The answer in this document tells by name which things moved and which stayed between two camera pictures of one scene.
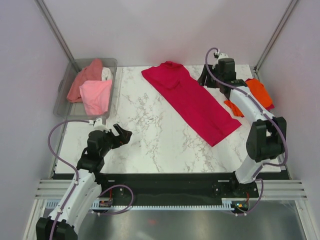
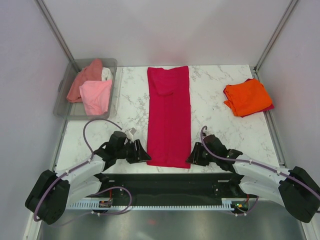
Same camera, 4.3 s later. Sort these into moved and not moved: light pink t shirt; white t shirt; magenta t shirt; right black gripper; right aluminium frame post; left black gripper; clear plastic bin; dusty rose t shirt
Moved: right black gripper; magenta t shirt; left black gripper
Not moved: dusty rose t shirt; light pink t shirt; clear plastic bin; white t shirt; right aluminium frame post
